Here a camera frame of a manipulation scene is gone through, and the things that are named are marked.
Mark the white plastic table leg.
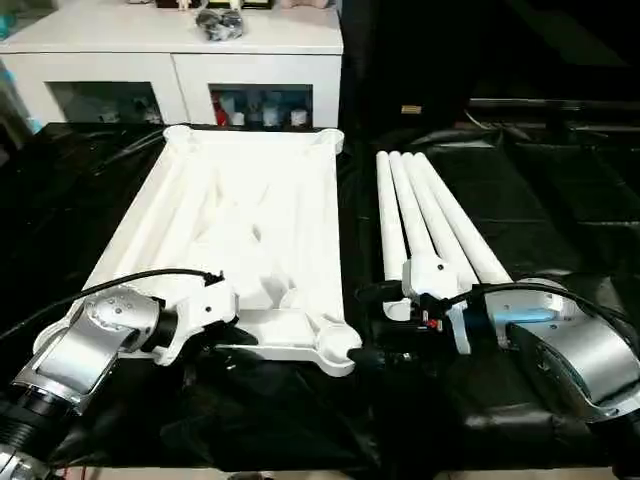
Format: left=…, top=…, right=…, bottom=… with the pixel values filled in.
left=374, top=150, right=417, bottom=321
left=388, top=151, right=441, bottom=264
left=414, top=151, right=512, bottom=284
left=402, top=151, right=484, bottom=289

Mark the white plastic table top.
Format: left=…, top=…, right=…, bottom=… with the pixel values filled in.
left=34, top=125, right=364, bottom=379

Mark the black plastic mat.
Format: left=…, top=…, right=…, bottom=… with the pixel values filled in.
left=0, top=119, right=640, bottom=471

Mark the black fabric backdrop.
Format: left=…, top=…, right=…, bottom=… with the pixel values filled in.
left=339, top=0, right=640, bottom=131

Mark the dark horizontal bar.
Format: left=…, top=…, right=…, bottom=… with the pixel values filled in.
left=467, top=95, right=640, bottom=114

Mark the white glass-door cabinet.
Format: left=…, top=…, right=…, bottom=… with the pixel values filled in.
left=0, top=0, right=345, bottom=131

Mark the black bundle in clear bag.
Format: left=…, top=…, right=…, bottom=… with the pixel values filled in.
left=194, top=5, right=246, bottom=42

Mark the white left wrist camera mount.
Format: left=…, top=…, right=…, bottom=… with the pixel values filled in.
left=153, top=277, right=241, bottom=366

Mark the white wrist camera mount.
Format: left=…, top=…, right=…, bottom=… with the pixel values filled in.
left=153, top=277, right=241, bottom=366
left=401, top=256, right=475, bottom=356

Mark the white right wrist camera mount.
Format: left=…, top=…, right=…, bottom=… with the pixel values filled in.
left=401, top=256, right=475, bottom=356

